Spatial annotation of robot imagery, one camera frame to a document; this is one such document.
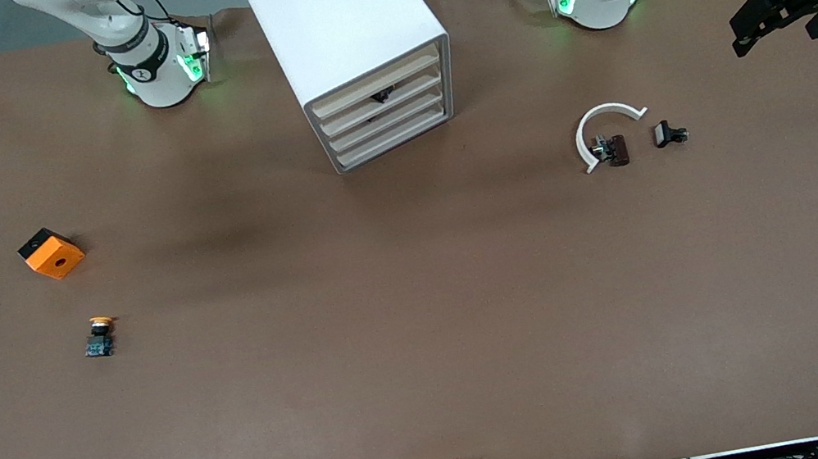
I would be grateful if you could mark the orange push button switch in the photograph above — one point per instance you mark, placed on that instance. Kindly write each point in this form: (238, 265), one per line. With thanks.
(99, 341)

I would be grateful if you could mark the black switch part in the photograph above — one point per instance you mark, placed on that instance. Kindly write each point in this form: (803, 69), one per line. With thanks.
(380, 96)

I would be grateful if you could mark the small black clip component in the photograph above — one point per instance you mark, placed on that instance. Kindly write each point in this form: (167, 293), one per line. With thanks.
(664, 133)

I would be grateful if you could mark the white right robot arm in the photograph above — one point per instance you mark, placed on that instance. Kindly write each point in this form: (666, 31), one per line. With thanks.
(139, 58)

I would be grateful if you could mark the orange box with black base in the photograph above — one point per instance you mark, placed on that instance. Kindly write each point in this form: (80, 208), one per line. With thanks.
(55, 259)

